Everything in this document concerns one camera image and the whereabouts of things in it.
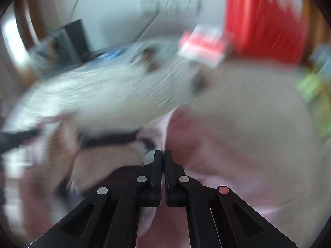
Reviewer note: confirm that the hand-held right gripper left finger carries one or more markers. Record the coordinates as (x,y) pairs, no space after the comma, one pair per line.
(157,170)

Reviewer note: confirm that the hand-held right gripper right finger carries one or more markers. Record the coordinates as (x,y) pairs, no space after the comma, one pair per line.
(168,170)

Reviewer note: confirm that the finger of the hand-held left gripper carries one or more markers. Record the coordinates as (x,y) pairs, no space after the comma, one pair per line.
(108,139)

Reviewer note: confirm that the pink garment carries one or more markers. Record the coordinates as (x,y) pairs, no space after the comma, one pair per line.
(186,144)

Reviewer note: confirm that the white lace tablecloth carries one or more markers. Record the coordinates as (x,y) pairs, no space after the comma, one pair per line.
(116,90)

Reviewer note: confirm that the blue printed leaflet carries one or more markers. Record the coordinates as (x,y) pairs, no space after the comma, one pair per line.
(113,53)

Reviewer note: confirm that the black and grey box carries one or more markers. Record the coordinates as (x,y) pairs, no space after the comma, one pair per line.
(50,51)

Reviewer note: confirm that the red and white tissue pack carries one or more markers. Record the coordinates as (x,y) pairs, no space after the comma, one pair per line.
(204,46)

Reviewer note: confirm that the light green garment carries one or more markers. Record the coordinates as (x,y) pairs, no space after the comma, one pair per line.
(313,93)

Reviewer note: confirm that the red plastic case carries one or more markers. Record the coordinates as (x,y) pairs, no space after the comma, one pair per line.
(263,23)

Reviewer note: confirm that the wooden bed frame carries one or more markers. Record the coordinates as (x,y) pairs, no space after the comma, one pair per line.
(25,20)

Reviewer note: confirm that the white wall socket panel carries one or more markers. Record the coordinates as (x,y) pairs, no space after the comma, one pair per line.
(170,5)

